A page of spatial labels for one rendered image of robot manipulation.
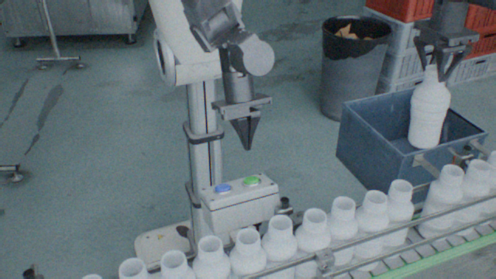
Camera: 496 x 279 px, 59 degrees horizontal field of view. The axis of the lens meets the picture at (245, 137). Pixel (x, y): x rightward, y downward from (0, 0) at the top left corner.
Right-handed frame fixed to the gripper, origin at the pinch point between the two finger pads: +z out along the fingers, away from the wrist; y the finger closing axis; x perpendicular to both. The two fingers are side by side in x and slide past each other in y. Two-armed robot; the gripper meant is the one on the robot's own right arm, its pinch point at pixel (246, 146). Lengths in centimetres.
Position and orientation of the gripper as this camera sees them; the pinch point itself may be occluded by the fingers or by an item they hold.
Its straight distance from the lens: 84.7
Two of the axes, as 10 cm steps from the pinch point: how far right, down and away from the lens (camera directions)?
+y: 9.3, -2.1, 3.0
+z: 1.3, 9.5, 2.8
